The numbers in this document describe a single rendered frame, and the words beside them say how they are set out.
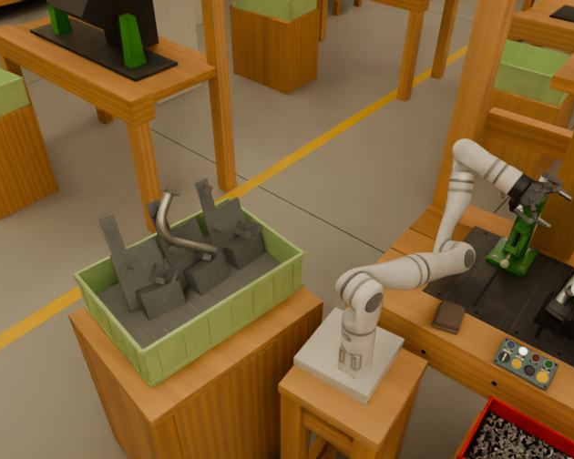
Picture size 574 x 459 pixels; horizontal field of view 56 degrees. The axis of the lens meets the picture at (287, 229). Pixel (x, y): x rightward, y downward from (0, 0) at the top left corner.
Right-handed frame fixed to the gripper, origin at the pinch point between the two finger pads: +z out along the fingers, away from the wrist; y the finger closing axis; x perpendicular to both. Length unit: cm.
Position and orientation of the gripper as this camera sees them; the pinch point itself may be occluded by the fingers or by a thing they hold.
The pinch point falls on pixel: (558, 211)
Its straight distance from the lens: 170.7
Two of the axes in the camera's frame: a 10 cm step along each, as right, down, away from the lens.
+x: 3.0, 0.9, 9.5
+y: 5.9, -8.0, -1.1
